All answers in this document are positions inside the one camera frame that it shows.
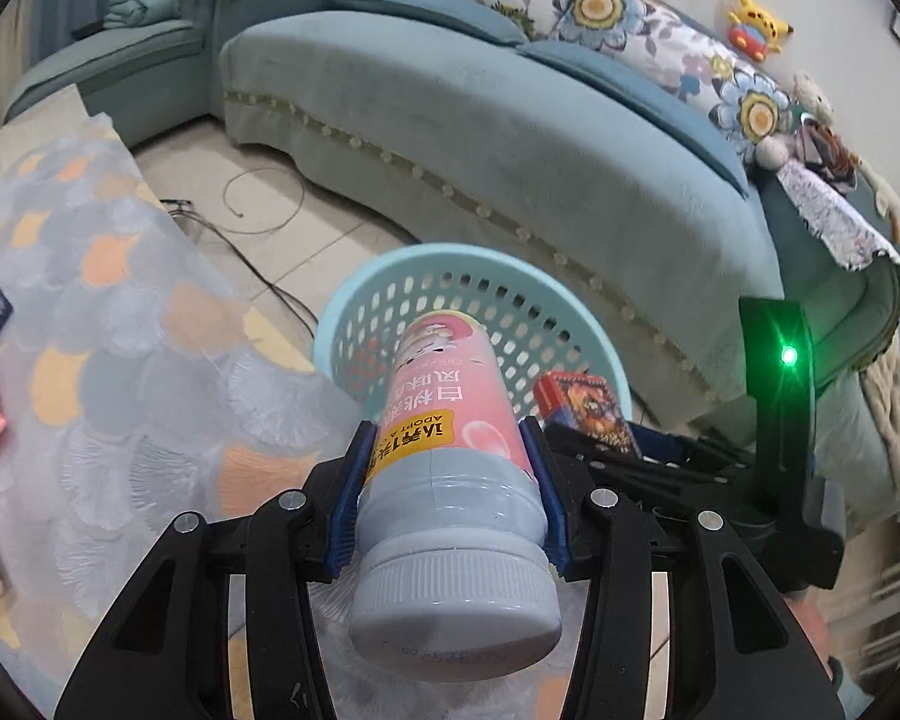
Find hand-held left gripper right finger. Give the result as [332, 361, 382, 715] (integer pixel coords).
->
[517, 416, 848, 720]

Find white bunny plush toy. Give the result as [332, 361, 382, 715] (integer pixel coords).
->
[791, 71, 837, 125]

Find pink drink bottle grey cap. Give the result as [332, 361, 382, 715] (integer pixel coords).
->
[349, 311, 563, 680]

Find thin looped wire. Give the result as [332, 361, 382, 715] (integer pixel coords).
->
[221, 165, 312, 237]

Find light blue plastic basket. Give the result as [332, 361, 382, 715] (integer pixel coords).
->
[313, 242, 632, 443]

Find grey orange fan-pattern tablecloth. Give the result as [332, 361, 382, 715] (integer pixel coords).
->
[0, 111, 368, 691]

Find black floor cable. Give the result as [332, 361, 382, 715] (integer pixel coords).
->
[161, 199, 323, 331]

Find white lace armrest cover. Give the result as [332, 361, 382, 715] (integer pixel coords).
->
[776, 161, 900, 272]

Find red printed card box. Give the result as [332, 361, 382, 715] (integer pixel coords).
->
[532, 373, 642, 458]

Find yellow mouse plush toy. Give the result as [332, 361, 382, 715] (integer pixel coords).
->
[724, 0, 794, 59]

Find teal ottoman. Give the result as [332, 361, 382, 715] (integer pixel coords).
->
[814, 382, 900, 526]

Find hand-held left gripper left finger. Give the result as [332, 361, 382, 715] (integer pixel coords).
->
[52, 420, 380, 720]

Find dark blue flat cushion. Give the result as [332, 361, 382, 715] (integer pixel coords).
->
[326, 0, 530, 46]
[517, 41, 751, 196]

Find round white plush toy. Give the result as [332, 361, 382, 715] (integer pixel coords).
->
[754, 131, 792, 170]

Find teal fabric sofa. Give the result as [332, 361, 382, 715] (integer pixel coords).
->
[4, 0, 900, 428]

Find white goose plush toy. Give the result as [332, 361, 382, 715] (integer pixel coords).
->
[859, 157, 900, 241]

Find cream knit cloth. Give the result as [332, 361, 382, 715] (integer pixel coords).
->
[859, 334, 900, 500]

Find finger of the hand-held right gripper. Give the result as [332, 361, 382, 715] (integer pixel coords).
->
[637, 427, 755, 475]
[546, 426, 755, 517]

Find folded teal blanket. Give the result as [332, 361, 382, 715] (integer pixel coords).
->
[105, 0, 196, 29]

